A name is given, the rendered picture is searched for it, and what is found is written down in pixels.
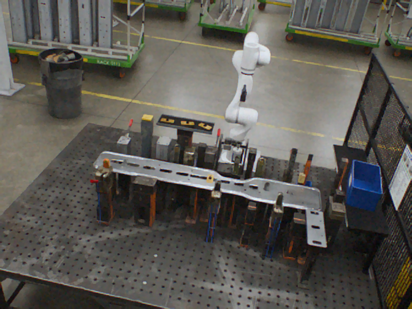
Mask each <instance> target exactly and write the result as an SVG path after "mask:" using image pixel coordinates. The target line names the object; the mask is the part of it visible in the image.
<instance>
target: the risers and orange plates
mask: <svg viewBox="0 0 412 309"><path fill-rule="evenodd" d="M165 198H166V185H164V184H159V181H158V184H157V188H156V208H155V213H156V214H160V215H161V213H162V210H163V209H164V206H165V203H166V202H165ZM219 204H220V206H219V212H218V215H217V224H216V226H218V227H222V226H223V220H224V217H225V213H226V205H227V198H226V195H224V194H221V199H220V203H219Z"/></svg>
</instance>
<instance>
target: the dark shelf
mask: <svg viewBox="0 0 412 309"><path fill-rule="evenodd" d="M332 149H333V154H334V159H335V166H336V171H338V169H339V167H340V162H341V159H342V158H346V159H348V165H347V167H346V170H345V174H344V176H343V179H342V182H341V185H340V187H339V188H340V190H341V191H344V192H345V198H344V201H343V204H344V205H345V209H346V215H345V220H346V226H347V230H348V231H350V232H357V233H360V234H367V235H374V236H377V237H384V238H388V237H389V231H388V228H387V224H386V220H385V218H384V214H383V211H382V208H381V204H380V200H379V202H378V204H377V207H376V209H375V211H374V212H372V211H369V210H364V209H362V208H357V207H353V206H350V205H347V204H346V195H347V179H348V174H349V171H350V169H351V166H352V163H353V160H358V161H362V162H367V158H366V156H365V151H364V149H360V148H354V147H346V146H342V145H334V144H333V147H332ZM367 163H368V162H367Z"/></svg>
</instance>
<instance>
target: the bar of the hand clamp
mask: <svg viewBox="0 0 412 309"><path fill-rule="evenodd" d="M297 152H298V148H295V147H292V148H291V154H290V157H289V162H288V168H287V172H286V174H288V170H289V167H290V168H292V169H291V175H292V171H293V168H294V163H295V160H296V157H297Z"/></svg>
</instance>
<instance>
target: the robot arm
mask: <svg viewBox="0 0 412 309"><path fill-rule="evenodd" d="M269 62H270V52H269V49H268V48H267V47H265V46H263V45H260V44H259V36H258V35H257V34H256V33H255V32H250V33H248V34H247V35H246V37H245V41H244V46H243V50H238V51H235V52H234V54H233V55H232V63H233V65H234V67H235V69H236V70H237V72H238V87H237V93H236V95H235V96H234V98H233V100H232V102H231V103H230V105H229V106H228V108H227V109H226V111H225V115H224V117H225V120H226V121H227V122H229V123H234V124H241V125H239V126H234V127H233V128H232V129H231V130H230V133H229V137H230V138H233V140H234V141H236V140H237V141H242V142H243V143H242V145H244V144H245V137H246V134H247V132H248V131H249V130H250V129H252V128H253V126H254V125H255V124H256V123H257V122H258V113H257V111H256V110H254V109H249V108H244V107H239V103H241V102H245V99H248V98H249V96H250V95H251V91H252V87H253V78H252V75H253V74H254V73H255V68H261V67H263V66H266V65H268V64H269ZM232 150H233V146H231V150H227V152H225V153H224V154H222V155H221V160H223V161H230V162H231V158H232Z"/></svg>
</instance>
